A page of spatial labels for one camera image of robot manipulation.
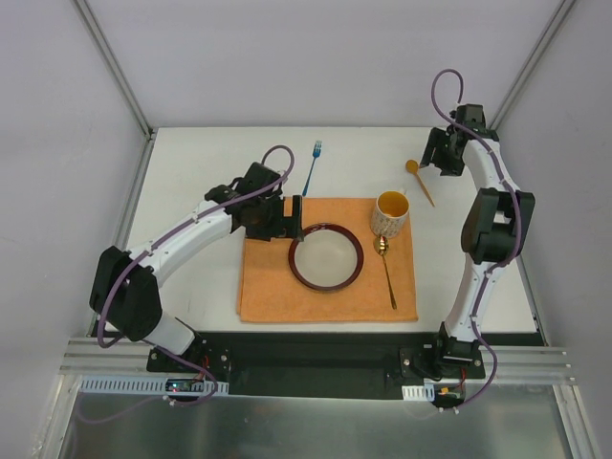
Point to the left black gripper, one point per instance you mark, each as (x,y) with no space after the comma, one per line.
(285,222)

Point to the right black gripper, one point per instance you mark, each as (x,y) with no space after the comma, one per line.
(440,150)

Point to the gold spoon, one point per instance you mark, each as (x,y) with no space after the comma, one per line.
(413,168)
(382,246)

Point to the red rimmed plate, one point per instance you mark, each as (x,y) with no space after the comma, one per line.
(327,259)

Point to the orange cloth placemat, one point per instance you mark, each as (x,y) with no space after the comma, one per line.
(270,293)

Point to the blue metal fork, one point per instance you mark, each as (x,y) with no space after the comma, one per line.
(315,155)

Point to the white floral mug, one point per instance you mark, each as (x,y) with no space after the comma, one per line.
(390,213)

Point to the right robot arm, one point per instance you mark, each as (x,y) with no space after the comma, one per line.
(492,236)

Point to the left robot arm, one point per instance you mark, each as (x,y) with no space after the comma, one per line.
(126,287)

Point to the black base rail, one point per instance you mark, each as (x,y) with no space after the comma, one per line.
(370,384)

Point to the right aluminium frame post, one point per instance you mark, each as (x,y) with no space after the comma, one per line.
(547,36)

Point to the aluminium frame post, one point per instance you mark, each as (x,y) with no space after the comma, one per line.
(95,31)
(547,36)

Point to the right white cable duct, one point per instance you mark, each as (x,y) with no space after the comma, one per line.
(418,393)

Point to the white cable duct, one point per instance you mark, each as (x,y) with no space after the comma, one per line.
(124,385)
(418,393)

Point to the aluminium front rail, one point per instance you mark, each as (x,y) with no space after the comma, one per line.
(526,365)

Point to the left white cable duct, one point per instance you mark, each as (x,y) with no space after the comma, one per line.
(124,385)

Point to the left aluminium frame post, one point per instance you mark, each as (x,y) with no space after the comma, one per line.
(95,31)

